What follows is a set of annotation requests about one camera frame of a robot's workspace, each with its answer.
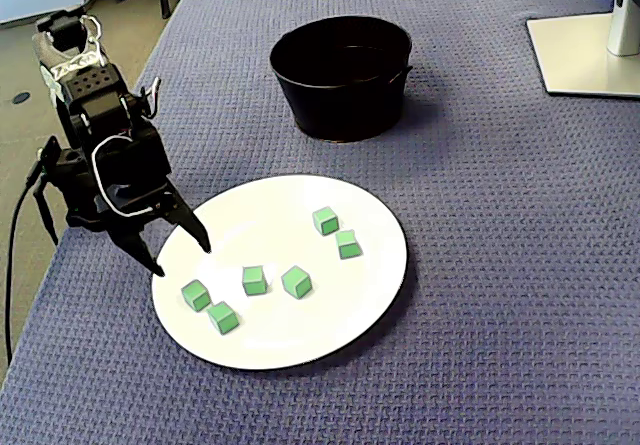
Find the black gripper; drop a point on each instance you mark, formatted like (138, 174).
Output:
(134, 211)

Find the green cube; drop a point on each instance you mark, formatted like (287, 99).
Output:
(195, 295)
(325, 221)
(222, 318)
(254, 280)
(296, 281)
(348, 244)

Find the white round plate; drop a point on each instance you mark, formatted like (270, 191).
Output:
(300, 335)

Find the black round container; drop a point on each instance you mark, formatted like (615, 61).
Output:
(350, 110)

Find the black table clamp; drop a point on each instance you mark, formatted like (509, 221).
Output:
(45, 210)

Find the black round floor cover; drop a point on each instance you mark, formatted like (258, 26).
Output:
(21, 98)

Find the blue waffle-weave cloth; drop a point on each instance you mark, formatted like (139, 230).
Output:
(500, 265)

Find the silver monitor stand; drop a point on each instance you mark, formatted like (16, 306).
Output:
(575, 55)

